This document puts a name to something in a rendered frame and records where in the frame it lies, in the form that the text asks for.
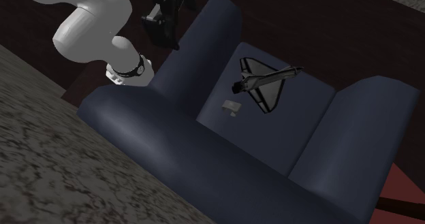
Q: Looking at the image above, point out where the small grey angular block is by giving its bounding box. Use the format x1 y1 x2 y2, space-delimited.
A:
221 99 242 118

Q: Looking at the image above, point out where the grey toy space shuttle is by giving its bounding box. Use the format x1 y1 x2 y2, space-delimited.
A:
231 57 304 114

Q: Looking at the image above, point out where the dark blue sofa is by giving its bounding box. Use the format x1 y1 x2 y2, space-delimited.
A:
76 0 421 224

